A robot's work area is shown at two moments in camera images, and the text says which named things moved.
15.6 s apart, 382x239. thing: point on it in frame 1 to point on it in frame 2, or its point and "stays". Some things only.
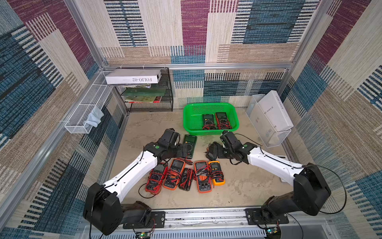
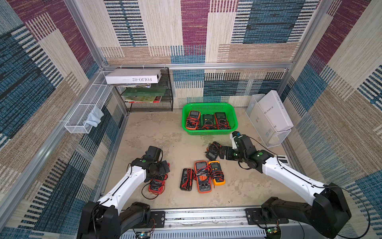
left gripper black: x=179 y=153 to x=162 y=170
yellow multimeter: x=217 y=176 stays
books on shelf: x=141 y=94 stays
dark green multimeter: x=208 y=122 stays
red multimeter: x=222 y=121 stays
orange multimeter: x=173 y=174 to x=193 y=120
